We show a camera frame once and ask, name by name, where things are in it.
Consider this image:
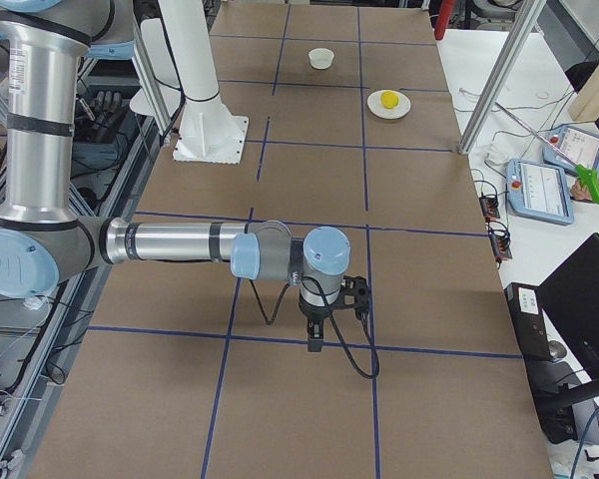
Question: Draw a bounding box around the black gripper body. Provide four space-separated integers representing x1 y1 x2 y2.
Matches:
299 296 330 337

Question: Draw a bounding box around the yellow lemon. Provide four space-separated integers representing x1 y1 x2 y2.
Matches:
380 90 399 110

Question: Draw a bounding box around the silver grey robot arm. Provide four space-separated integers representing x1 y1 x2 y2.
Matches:
0 1 350 352

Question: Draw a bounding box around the white plate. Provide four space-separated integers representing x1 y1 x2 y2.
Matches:
366 90 411 120

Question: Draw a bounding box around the white bowl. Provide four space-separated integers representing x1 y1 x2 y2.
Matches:
307 47 334 70

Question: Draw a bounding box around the near orange black adapter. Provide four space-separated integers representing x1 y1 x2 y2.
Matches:
486 221 512 265

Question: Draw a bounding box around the orange black adapter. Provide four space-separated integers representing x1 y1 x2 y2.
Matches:
474 180 500 221
486 221 512 265

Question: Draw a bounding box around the far orange black adapter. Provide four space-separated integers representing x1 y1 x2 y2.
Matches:
474 180 500 221

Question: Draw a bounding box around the black desktop box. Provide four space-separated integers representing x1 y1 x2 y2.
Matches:
504 282 567 362

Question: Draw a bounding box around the near teach pendant tablet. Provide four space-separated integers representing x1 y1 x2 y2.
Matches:
506 159 574 225

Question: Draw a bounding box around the teach pendant tablet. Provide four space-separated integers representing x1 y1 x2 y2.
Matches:
506 159 574 225
547 125 599 173

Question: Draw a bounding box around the black computer monitor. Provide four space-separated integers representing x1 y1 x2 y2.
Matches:
537 233 599 378

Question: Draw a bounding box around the far teach pendant tablet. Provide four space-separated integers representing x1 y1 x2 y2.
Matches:
547 125 599 173

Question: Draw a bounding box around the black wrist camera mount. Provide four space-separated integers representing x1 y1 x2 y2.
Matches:
331 275 371 324

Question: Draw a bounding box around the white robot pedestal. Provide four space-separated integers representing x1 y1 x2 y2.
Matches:
141 1 249 164

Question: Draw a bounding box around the green handled grabber tool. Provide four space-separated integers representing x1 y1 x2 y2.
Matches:
495 103 599 206

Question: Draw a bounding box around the aluminium frame post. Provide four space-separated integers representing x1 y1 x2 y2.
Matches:
458 0 546 155

